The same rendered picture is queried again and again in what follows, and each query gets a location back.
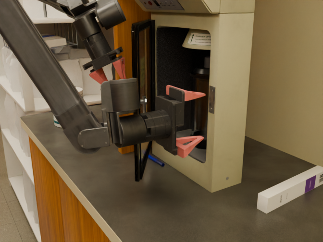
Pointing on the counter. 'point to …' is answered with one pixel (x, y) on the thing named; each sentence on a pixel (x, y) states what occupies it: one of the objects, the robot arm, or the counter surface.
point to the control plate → (163, 5)
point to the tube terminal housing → (220, 161)
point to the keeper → (211, 99)
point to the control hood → (191, 6)
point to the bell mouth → (197, 39)
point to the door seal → (139, 87)
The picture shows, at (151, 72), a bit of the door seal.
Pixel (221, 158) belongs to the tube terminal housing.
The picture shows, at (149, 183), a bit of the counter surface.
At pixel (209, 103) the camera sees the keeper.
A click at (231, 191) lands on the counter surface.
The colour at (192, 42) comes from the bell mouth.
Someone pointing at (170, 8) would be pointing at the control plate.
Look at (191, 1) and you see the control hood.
